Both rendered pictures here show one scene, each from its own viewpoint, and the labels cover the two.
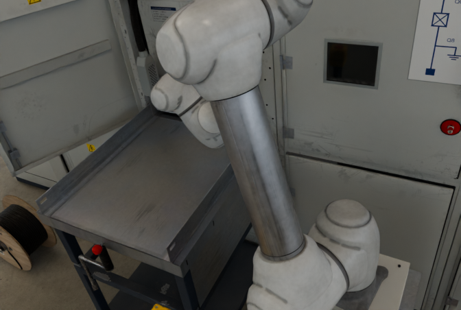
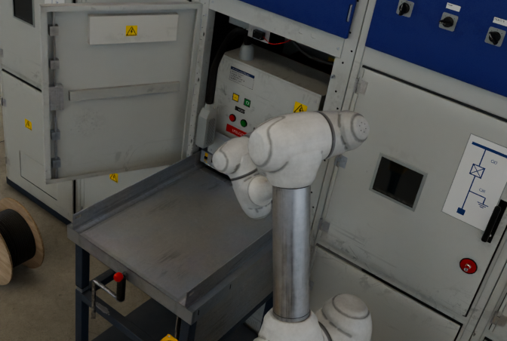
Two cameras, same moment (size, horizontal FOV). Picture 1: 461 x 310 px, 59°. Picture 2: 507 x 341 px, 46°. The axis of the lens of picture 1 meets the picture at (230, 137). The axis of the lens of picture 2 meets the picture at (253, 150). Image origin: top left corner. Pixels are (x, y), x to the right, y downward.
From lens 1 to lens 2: 75 cm
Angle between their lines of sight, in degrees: 5
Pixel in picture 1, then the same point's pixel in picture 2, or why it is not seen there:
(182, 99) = (239, 166)
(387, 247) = not seen: outside the picture
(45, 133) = (90, 152)
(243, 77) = (302, 177)
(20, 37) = (106, 60)
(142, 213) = (167, 257)
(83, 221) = (110, 247)
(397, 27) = (442, 165)
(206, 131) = (252, 201)
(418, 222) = not seen: outside the picture
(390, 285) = not seen: outside the picture
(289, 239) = (298, 307)
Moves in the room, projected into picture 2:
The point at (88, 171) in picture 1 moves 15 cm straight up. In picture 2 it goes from (121, 202) to (123, 170)
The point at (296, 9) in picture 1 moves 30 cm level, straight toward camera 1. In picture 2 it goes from (353, 141) to (333, 202)
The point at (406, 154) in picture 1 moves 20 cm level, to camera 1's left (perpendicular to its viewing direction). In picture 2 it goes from (425, 279) to (370, 270)
